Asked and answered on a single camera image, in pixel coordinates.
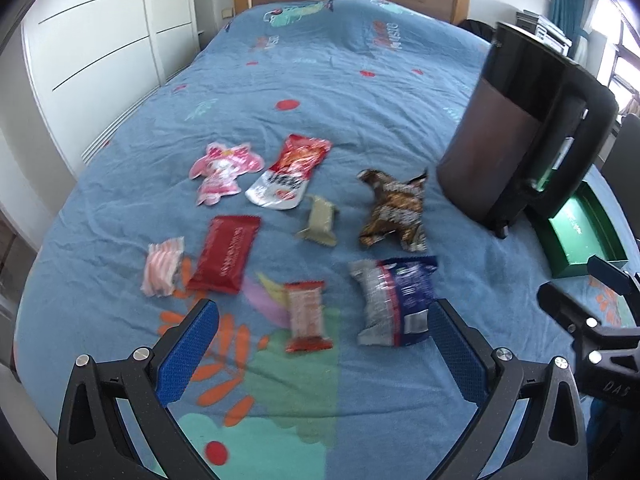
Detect brown nutritious snack bag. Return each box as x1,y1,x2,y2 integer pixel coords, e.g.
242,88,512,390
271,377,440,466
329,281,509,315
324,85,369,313
358,169,428,252

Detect beige snack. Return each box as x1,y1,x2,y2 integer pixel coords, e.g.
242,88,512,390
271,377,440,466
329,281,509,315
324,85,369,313
296,195,338,247

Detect grey office chair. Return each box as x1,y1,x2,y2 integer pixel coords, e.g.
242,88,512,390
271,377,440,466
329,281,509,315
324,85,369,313
601,114,640,238

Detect pink striped candy pack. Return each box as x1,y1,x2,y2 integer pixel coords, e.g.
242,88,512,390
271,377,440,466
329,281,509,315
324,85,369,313
141,237,184,297

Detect red white biscuit pack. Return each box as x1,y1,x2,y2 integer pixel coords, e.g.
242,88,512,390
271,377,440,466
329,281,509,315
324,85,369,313
284,281,333,353

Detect blue patterned bed cover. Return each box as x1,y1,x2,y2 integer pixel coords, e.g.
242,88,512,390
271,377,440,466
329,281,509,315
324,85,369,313
15,0,639,479

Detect black brown electric kettle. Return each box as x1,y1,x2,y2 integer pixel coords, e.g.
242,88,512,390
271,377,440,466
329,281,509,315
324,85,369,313
436,23,618,238

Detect white wardrobe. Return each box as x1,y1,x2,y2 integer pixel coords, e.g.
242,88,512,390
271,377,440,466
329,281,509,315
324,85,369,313
22,0,200,176

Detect dark red snack pack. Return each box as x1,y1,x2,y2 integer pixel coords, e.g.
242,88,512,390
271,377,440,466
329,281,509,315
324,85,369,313
186,216,262,295

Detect black backpack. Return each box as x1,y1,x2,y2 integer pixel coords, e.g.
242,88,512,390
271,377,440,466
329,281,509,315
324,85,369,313
458,20,496,42

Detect blue silver snack bag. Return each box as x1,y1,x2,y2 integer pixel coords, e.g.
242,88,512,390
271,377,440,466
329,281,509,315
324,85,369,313
349,256,438,347

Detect green tray box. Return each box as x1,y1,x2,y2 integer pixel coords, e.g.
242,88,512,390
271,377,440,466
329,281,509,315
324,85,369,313
525,181,628,278

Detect pink My Melody candy bag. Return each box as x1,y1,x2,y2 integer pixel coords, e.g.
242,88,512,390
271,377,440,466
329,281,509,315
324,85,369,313
189,142,265,206

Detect white printer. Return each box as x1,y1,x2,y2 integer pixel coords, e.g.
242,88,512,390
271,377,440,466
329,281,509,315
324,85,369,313
516,11,572,55

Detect red white snack pouch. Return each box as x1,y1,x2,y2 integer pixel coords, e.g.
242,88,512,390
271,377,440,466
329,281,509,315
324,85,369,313
245,133,332,210

